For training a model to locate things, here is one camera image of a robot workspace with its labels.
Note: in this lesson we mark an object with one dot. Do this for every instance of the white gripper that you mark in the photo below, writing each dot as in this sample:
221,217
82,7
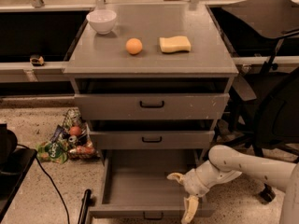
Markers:
193,182

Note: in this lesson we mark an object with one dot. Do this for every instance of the grey bottom drawer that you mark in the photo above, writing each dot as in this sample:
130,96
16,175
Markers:
136,184

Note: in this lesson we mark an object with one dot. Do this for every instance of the grey drawer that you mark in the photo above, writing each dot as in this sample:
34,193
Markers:
136,184
151,98
152,134

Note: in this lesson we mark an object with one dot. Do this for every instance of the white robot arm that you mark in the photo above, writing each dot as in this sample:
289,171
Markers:
225,164

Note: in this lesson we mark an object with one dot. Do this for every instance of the grey middle drawer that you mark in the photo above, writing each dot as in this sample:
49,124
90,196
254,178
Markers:
152,134

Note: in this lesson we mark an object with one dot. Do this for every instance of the black pole near drawer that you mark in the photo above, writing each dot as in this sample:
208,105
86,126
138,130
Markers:
86,201

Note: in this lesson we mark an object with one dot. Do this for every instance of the grey drawer cabinet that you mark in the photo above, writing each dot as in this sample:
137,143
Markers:
105,56

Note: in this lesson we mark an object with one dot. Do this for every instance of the grey top drawer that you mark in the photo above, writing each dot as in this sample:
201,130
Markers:
151,98

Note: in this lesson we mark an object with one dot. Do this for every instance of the red netted fruit pack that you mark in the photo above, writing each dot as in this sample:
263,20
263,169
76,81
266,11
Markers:
81,152

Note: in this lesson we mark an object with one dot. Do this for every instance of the small metal can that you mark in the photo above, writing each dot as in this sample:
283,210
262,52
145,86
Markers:
72,139

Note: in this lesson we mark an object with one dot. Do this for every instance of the red apple on floor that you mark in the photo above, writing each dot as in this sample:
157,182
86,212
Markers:
75,130

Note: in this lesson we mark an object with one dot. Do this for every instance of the black office chair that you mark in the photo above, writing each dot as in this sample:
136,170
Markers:
264,104

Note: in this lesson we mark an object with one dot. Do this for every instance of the green snack bag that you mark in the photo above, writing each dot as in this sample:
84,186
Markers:
55,152

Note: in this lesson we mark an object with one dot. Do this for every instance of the yellow sponge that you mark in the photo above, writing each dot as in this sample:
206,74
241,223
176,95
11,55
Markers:
174,44

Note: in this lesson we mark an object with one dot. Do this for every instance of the orange fruit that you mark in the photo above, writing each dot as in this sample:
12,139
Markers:
134,46

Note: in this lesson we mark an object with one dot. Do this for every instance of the black equipment on left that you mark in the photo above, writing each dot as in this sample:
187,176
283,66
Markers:
14,164

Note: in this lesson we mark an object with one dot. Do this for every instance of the white bowl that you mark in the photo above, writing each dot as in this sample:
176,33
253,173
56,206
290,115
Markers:
102,20

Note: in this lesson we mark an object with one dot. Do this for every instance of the small yellow black tape measure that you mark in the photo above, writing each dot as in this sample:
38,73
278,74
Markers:
37,60

